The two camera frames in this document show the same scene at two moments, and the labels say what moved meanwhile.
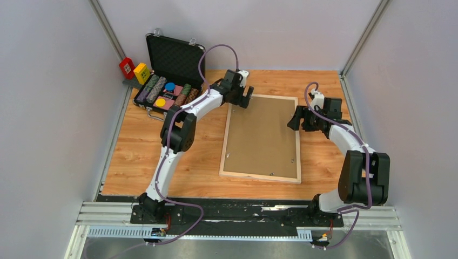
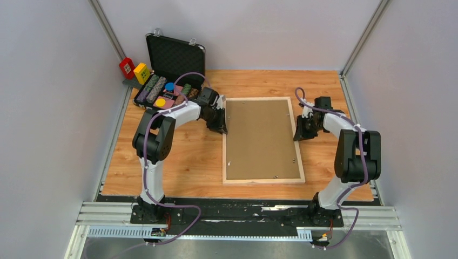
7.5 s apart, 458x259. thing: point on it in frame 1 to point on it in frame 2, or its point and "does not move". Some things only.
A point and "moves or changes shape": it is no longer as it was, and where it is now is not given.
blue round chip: [169, 86] does not move
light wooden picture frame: [254, 96] moves or changes shape
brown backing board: [259, 141] does not move
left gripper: [243, 101] to [220, 125]
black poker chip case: [173, 78] does not move
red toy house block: [127, 67] does not move
